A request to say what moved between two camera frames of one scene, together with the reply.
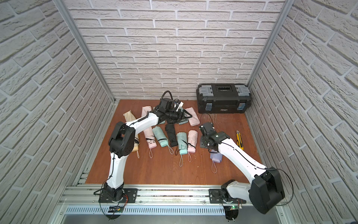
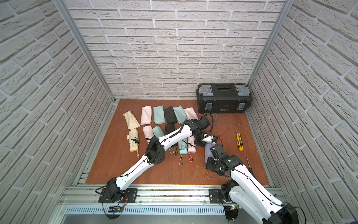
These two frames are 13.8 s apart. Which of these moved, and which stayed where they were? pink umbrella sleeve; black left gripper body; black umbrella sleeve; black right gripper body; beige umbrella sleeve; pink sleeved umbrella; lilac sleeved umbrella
Moved: black left gripper body; black umbrella sleeve; black right gripper body; lilac sleeved umbrella
Stayed: beige umbrella sleeve; pink sleeved umbrella; pink umbrella sleeve
